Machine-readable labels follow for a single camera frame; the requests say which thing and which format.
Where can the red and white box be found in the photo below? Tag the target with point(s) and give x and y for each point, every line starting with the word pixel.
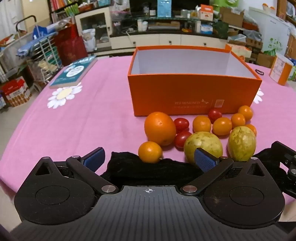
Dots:
pixel 16 92

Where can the small orange white box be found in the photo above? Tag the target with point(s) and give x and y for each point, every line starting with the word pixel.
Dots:
pixel 206 12

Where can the white television cabinet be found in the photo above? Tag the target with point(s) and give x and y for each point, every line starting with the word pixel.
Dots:
pixel 150 40

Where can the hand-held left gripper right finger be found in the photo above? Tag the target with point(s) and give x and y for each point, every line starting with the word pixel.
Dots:
pixel 204 160

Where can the bookshelf with books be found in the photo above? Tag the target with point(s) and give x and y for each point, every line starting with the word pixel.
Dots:
pixel 62 9

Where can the red gift bag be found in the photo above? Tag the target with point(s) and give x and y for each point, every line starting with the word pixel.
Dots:
pixel 71 51

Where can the black television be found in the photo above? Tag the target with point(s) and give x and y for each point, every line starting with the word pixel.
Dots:
pixel 138 5

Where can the blue and white tissue box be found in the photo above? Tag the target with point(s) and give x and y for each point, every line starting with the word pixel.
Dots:
pixel 206 29

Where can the small tangerine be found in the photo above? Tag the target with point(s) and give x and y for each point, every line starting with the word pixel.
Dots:
pixel 245 112
pixel 252 129
pixel 238 120
pixel 202 124
pixel 150 151
pixel 222 126

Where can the orange cardboard box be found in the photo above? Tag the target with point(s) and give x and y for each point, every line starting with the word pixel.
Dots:
pixel 185 92

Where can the light blue packet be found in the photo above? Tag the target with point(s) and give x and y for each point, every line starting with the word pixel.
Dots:
pixel 164 8

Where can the dark green bag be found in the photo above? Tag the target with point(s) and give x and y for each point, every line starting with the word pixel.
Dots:
pixel 220 30

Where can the wooden shelf unit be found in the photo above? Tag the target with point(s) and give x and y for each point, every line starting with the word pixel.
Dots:
pixel 288 9

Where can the green plastic container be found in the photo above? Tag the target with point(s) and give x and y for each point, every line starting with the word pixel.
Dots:
pixel 224 2

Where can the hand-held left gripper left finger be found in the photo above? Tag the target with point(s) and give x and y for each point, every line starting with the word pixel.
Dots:
pixel 94 158

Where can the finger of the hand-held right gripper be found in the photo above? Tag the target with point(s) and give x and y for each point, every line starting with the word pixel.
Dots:
pixel 283 148

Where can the white jar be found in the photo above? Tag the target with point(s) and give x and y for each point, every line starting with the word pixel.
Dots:
pixel 142 25

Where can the orange and white carton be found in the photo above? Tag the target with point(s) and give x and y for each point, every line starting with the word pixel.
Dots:
pixel 281 69

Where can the white refrigerator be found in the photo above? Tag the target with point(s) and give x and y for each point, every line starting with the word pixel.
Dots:
pixel 275 30

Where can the white glass door cabinet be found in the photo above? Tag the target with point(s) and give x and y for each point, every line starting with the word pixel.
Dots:
pixel 92 23

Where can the open cardboard box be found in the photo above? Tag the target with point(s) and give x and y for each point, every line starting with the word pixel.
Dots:
pixel 266 60

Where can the brown cardboard box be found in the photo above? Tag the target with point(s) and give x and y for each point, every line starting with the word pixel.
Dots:
pixel 231 17

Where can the white plastic bag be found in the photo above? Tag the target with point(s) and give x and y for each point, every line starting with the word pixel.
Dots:
pixel 89 40

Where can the pink daisy print tablecloth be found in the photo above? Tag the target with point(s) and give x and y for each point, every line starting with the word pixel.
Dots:
pixel 92 115

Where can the red cherry tomato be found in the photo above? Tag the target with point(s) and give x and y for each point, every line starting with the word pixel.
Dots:
pixel 181 140
pixel 215 115
pixel 181 124

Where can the teal paperback book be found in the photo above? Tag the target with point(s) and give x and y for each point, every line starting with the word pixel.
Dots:
pixel 74 71

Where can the orange white gift box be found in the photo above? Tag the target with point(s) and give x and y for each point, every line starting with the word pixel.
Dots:
pixel 240 52

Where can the yellow-green guava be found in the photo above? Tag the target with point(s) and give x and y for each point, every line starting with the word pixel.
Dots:
pixel 241 143
pixel 203 143

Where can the large orange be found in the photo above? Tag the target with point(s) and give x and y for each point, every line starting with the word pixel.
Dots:
pixel 160 128

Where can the black fuzzy cloth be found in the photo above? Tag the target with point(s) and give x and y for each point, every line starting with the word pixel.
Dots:
pixel 138 171

